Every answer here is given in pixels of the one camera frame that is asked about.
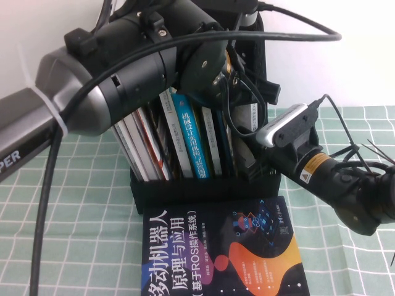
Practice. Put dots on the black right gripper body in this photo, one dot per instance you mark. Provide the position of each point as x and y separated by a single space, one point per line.
281 163

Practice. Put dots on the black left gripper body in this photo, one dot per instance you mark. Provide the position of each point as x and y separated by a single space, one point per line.
268 91

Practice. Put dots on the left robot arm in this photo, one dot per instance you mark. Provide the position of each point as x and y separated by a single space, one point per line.
123 61

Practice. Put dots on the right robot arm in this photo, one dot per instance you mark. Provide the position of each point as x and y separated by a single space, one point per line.
355 191

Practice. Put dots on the blue thin softcover book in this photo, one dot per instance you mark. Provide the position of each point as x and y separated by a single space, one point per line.
232 154

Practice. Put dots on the navy blue thin book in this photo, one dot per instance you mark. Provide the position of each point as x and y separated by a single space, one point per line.
223 145

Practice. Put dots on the black plastic book holder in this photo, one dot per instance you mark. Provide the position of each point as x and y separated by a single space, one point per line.
200 192

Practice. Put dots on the cyan spine book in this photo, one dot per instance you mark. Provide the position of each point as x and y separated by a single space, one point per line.
189 135

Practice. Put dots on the dark mobile robot book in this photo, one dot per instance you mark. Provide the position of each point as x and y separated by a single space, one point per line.
216 246

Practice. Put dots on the white cover book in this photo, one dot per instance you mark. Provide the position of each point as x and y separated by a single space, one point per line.
137 142

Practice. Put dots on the grey spine book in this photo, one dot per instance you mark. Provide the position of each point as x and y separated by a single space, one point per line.
123 138

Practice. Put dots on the leaning magazines stack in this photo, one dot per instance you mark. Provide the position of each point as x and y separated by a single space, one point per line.
148 135

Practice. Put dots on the green checked tablecloth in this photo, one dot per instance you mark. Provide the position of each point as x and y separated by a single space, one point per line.
92 231

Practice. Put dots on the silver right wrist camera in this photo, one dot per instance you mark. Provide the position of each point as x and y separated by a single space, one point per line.
287 123

